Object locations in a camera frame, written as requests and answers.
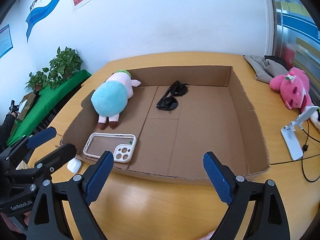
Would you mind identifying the white clear phone case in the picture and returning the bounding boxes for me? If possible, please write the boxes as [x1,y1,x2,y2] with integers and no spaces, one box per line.
[83,132,137,164]

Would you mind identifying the pink pig plush toy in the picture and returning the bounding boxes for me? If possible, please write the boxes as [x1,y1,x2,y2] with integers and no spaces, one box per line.
[91,70,141,130]

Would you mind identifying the black sunglasses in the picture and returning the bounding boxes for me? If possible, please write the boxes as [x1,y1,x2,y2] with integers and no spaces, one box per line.
[156,81,188,111]

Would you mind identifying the person left hand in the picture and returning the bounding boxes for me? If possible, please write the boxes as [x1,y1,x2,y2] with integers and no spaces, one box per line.
[1,211,31,234]

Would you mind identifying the green covered side table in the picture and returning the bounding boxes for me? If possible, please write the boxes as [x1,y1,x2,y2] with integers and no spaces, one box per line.
[7,69,91,146]

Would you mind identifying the white earbuds case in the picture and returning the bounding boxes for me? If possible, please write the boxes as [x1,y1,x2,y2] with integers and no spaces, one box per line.
[67,158,82,174]

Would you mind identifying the brown paper bag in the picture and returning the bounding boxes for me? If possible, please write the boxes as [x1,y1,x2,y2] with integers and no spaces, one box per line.
[17,92,36,121]

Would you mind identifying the small green potted plant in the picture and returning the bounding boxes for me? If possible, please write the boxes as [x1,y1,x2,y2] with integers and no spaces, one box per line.
[25,71,48,91]

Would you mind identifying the white phone stand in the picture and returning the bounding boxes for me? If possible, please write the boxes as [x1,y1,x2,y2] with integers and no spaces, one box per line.
[280,106,319,161]

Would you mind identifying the white panda plush toy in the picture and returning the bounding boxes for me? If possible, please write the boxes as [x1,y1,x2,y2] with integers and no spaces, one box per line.
[310,108,320,130]

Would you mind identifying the pink strawberry bear plush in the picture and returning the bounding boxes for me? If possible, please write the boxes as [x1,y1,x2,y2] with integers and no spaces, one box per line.
[269,67,313,112]

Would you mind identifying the brown cardboard box tray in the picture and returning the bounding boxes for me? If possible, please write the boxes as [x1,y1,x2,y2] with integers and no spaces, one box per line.
[60,65,271,186]

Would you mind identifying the grey folded cloth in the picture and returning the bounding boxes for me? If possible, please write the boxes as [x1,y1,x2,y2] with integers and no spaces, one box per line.
[244,55,288,83]

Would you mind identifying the black cable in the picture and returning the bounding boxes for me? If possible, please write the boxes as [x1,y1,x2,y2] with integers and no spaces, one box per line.
[270,119,320,183]

